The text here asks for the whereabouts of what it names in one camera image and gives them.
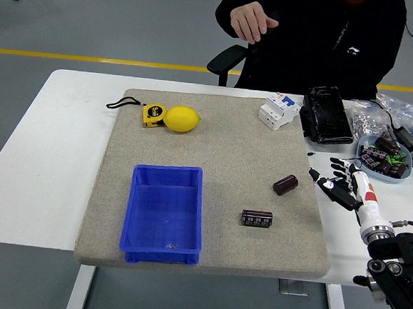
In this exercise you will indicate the person's hand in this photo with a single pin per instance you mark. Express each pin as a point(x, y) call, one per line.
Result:
point(249, 20)

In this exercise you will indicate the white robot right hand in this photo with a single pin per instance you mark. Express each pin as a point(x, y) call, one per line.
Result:
point(367, 206)

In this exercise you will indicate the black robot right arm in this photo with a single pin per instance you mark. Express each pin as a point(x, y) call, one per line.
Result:
point(399, 248)

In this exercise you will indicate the black plastic-wrapped box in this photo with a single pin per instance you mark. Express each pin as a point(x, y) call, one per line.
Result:
point(326, 114)

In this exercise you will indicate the blue plastic box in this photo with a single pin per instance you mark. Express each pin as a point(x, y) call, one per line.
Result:
point(163, 208)

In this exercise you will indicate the light blue bowl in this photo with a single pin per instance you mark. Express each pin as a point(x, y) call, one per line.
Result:
point(387, 178)

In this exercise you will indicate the green plastic connector pile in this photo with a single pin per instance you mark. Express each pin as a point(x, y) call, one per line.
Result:
point(395, 159)

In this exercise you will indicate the person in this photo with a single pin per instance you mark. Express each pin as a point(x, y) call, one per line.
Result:
point(308, 44)

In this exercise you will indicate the grey pen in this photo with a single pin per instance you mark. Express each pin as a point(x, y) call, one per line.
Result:
point(390, 132)

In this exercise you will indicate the black power adapter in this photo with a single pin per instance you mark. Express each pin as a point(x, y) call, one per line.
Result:
point(408, 140)

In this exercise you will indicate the clear bag of metal washers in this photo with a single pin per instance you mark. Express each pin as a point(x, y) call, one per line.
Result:
point(365, 118)

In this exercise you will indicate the white circuit breaker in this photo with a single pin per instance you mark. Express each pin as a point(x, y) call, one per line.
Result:
point(277, 113)

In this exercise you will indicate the clear bag of blue parts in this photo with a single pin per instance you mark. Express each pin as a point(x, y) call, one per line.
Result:
point(410, 113)

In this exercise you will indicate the grey-brown felt mat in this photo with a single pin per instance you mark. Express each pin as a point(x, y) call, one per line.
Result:
point(230, 127)

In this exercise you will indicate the yellow lemon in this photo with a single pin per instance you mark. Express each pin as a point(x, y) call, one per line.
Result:
point(181, 118)

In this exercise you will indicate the yellow tape measure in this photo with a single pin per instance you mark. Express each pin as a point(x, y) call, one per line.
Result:
point(152, 114)

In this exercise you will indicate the small dark debris scrap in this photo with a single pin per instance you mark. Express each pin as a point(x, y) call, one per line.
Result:
point(171, 246)

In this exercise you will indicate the metal table bracket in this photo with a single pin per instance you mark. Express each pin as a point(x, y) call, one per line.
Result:
point(292, 287)

